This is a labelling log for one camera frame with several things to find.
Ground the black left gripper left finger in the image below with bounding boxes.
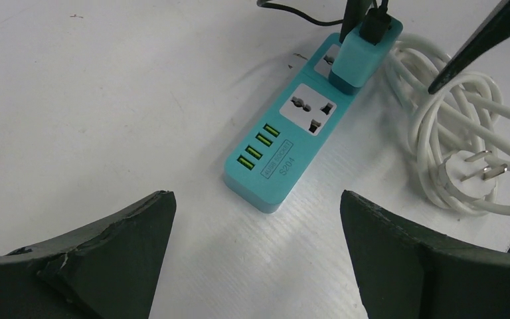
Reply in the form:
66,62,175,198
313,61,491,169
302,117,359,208
0,191,177,318

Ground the black usb cable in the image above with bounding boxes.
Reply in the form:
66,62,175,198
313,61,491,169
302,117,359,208
257,0,392,45

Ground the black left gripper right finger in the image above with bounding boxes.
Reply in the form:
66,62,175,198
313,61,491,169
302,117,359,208
340,190,510,318

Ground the teal usb charger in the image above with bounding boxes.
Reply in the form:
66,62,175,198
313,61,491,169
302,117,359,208
328,18,403,95

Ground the white coiled strip cord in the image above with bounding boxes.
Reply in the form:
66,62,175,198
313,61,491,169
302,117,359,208
384,33,510,217

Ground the teal power strip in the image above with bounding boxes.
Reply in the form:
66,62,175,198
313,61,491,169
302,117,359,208
223,31,371,215

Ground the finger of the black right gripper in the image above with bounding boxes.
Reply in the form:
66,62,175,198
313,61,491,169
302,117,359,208
339,0,375,43
428,0,510,94

